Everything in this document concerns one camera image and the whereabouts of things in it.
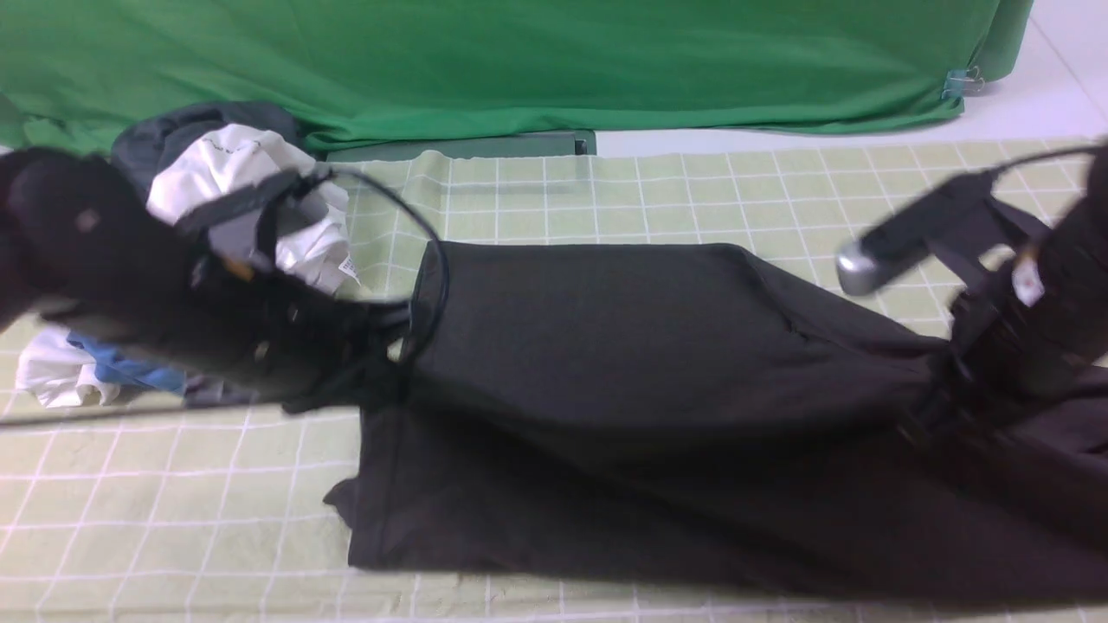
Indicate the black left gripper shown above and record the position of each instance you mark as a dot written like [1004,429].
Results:
[298,348]

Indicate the dark gray crumpled garment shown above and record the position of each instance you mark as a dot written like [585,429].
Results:
[150,145]

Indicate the green backdrop cloth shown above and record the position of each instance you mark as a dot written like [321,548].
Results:
[77,73]

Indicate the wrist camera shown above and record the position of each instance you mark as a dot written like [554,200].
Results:
[957,222]
[247,224]

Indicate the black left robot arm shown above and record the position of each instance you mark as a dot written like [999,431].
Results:
[82,250]

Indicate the blue crumpled garment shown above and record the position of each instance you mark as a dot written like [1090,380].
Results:
[110,365]

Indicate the light green checkered tablecloth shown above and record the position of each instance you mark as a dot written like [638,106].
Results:
[218,517]

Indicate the white garment under pile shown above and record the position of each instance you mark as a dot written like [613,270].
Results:
[61,375]

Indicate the blue binder clip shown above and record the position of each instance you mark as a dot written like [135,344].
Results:
[962,82]

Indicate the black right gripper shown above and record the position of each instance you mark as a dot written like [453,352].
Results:
[1024,340]

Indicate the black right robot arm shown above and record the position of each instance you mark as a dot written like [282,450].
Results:
[1077,241]

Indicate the dark gray long-sleeved shirt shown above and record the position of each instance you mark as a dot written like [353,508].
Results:
[694,415]

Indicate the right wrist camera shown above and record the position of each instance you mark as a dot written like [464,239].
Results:
[957,222]

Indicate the white crumpled shirt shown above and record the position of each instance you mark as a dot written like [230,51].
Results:
[229,158]

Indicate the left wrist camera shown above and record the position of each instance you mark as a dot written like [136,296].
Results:
[247,224]

